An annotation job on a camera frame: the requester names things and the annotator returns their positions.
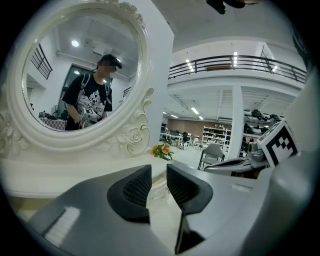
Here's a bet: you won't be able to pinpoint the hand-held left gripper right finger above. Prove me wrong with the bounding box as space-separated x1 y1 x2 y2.
166 163 266 255

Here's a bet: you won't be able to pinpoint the white ornate dressing table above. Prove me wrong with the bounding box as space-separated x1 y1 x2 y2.
0 0 176 226

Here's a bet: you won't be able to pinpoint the grey chair with black legs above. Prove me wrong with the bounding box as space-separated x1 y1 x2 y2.
197 143 226 171

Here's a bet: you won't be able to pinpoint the black balcony railing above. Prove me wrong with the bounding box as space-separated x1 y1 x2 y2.
167 54 308 84

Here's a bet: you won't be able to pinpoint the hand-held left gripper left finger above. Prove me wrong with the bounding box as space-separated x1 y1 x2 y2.
18 164 181 256

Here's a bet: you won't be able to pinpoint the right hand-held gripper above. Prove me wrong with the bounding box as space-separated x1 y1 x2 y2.
203 120 300 174

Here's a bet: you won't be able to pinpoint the long white desk with monitors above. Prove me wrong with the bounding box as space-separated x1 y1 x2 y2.
159 121 201 151

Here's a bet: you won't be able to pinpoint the white storage shelf rack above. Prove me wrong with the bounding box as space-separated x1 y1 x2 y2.
201 125 233 154

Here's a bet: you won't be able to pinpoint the white oval framed mirror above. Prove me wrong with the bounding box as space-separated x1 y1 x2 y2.
4 0 156 161

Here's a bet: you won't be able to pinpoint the orange flowers in small pot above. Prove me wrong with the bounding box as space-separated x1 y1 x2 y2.
149 142 175 162

